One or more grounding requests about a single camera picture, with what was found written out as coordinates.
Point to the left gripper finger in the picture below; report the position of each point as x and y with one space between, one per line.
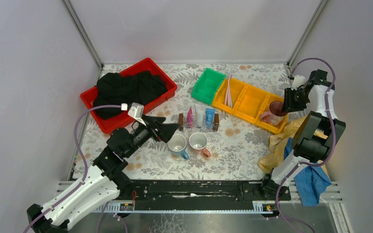
153 120
165 131

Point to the yellow cloth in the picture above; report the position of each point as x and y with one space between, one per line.
277 146

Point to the pink patterned cup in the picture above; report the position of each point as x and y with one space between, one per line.
198 143

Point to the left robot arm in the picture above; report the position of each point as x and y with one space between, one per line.
101 182

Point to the blue toothpaste tube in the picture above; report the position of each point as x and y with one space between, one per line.
209 117

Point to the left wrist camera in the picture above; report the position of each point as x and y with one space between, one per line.
135 111

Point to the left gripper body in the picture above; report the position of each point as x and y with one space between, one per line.
156 127

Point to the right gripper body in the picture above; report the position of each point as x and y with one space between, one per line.
299 100

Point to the white ceramic cup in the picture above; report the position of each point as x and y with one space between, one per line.
177 145

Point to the pink toothpaste tube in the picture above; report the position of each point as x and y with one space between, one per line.
189 118

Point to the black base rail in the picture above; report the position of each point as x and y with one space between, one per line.
197 196

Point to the black cloth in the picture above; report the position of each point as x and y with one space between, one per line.
142 88

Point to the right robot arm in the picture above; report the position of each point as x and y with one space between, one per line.
316 137

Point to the pink toothbrush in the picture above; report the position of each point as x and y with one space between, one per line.
228 96

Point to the white toothpaste tube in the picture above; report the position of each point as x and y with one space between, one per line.
199 111

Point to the red plastic bin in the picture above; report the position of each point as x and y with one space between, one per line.
108 118

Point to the orange bin with toothpastes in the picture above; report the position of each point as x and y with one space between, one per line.
249 103

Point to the clear acrylic toiletry tray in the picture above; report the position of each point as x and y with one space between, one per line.
183 124

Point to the blue cloth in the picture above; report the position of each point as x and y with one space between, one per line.
311 182

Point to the pink glossy mug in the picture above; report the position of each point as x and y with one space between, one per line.
274 113

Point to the green plastic bin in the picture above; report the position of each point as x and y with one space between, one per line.
207 85

